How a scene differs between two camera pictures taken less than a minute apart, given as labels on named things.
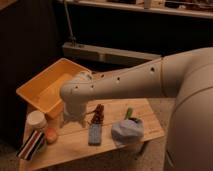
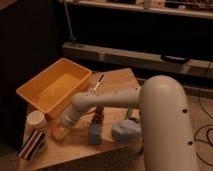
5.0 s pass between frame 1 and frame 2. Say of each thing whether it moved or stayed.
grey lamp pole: stayed
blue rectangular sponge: stayed
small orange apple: moved
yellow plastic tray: stayed
